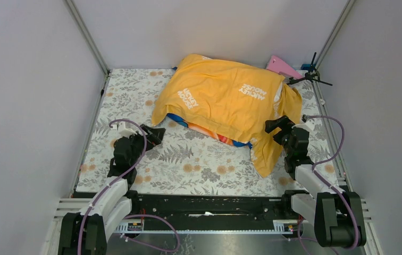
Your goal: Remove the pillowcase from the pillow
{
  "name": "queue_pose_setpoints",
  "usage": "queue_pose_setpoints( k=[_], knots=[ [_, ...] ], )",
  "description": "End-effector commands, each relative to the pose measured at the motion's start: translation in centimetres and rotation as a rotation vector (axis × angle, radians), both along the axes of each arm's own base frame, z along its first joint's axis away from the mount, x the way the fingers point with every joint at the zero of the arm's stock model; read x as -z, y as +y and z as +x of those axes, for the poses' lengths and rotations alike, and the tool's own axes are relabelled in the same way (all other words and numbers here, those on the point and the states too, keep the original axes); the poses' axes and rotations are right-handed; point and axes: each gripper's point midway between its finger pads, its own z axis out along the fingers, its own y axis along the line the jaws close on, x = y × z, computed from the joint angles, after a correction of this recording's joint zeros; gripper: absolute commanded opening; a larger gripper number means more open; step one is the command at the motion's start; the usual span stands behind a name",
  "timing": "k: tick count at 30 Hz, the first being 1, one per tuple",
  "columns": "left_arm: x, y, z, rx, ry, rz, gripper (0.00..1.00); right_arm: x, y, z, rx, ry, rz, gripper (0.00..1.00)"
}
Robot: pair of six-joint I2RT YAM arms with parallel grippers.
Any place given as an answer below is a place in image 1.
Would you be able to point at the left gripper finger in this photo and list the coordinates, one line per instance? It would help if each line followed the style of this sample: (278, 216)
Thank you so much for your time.
(149, 142)
(157, 134)

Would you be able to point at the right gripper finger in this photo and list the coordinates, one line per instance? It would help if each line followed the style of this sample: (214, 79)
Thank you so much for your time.
(282, 122)
(282, 136)

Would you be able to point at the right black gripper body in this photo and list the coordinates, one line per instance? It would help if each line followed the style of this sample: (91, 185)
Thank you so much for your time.
(287, 150)

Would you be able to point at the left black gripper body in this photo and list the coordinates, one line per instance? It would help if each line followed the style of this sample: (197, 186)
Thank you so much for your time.
(137, 142)

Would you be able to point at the yellow Mickey Mouse pillowcase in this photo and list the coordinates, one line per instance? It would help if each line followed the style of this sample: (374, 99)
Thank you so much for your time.
(230, 101)

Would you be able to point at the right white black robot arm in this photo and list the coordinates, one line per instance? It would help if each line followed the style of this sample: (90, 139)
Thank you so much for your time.
(336, 214)

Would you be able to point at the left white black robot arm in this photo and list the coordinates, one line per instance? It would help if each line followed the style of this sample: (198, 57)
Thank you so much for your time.
(88, 230)

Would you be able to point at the floral patterned table mat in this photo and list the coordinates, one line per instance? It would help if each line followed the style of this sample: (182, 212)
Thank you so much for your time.
(187, 162)

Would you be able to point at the black tripod stand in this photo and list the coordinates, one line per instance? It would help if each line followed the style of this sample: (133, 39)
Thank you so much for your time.
(312, 75)

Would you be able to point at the pink plastic wedge block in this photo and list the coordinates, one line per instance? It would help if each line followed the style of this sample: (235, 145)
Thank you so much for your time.
(280, 67)

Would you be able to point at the blue clamp block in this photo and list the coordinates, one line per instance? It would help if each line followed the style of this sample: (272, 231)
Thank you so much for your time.
(307, 67)

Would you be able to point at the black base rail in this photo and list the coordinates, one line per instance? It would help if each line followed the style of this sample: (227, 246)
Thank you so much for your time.
(189, 214)

